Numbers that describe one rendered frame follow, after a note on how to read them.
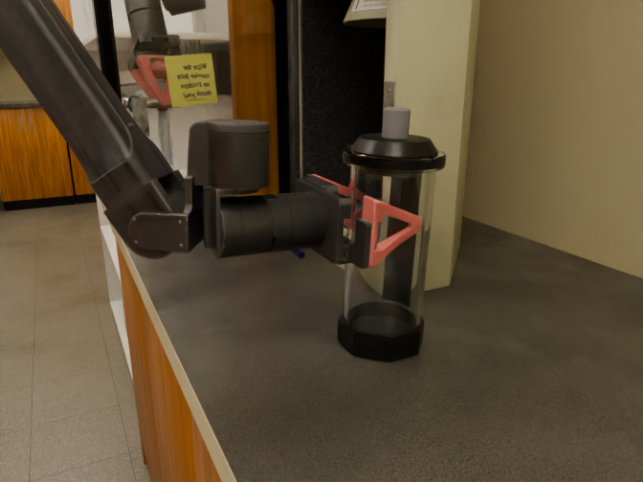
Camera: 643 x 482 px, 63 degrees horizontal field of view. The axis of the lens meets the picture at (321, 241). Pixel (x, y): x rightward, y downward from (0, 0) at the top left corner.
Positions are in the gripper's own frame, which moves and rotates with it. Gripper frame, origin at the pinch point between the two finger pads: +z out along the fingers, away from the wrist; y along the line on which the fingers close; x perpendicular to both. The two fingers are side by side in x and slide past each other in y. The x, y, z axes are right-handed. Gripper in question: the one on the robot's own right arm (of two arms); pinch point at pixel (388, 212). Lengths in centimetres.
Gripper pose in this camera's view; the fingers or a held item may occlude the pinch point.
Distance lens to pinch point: 58.8
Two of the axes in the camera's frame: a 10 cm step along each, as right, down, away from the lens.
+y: -4.5, -2.9, 8.4
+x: -0.5, 9.5, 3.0
